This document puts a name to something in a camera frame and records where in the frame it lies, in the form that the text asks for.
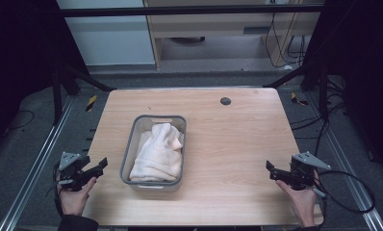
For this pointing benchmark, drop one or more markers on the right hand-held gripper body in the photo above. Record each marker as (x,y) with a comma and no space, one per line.
(303,170)

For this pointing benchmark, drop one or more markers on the black metal frame bar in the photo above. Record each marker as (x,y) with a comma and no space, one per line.
(189,10)

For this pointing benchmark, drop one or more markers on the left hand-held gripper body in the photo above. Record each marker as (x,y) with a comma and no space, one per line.
(70,170)

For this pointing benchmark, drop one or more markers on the white towel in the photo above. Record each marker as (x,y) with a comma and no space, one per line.
(160,154)

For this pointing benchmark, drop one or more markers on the grey table grommet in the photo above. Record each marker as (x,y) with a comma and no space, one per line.
(225,101)

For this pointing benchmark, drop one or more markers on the yellow black tape strip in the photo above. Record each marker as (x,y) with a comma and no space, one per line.
(91,103)
(298,99)

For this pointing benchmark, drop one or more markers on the person's right hand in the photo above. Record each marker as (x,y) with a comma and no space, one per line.
(300,200)

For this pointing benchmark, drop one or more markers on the aluminium rail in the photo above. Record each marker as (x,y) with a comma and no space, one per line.
(35,163)
(346,160)

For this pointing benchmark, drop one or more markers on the black sleeve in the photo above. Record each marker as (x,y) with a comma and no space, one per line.
(78,223)

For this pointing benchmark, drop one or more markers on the black metal stand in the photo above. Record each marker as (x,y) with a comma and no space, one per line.
(67,80)
(311,83)

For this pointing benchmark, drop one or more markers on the white cabinet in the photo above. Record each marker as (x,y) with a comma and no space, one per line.
(106,32)

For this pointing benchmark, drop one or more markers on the person's left hand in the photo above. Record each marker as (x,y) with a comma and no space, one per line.
(73,199)

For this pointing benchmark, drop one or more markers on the grey plastic basket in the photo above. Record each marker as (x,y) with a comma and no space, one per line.
(154,153)

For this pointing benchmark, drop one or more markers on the wooden cabinet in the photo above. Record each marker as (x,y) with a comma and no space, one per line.
(231,29)

